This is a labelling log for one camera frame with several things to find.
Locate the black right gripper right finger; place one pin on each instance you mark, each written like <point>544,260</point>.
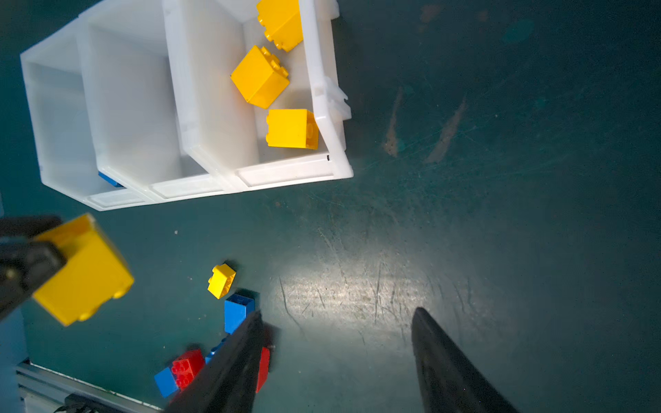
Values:
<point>448,381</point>

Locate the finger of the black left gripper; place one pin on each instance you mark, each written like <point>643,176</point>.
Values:
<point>26,264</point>

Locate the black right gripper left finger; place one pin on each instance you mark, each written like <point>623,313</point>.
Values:
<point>228,382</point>

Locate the yellow lego top brick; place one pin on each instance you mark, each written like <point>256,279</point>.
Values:
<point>260,77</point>

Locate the blue lego underside brick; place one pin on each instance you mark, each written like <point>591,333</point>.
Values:
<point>208,358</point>

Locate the red lego right brick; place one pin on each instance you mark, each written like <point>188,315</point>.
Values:
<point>264,368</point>

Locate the red lego long lower brick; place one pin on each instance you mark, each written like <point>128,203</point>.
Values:
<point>186,367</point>

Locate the blue lego bottom brick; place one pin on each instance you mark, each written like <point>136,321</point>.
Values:
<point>166,383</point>

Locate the white middle bin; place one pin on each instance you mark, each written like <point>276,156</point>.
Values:
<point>132,108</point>

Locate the white left bin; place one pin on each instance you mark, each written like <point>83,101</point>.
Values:
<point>66,155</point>

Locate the yellow lego long brick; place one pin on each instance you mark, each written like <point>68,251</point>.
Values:
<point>292,128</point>

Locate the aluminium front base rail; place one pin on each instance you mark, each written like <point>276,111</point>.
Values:
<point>44,390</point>

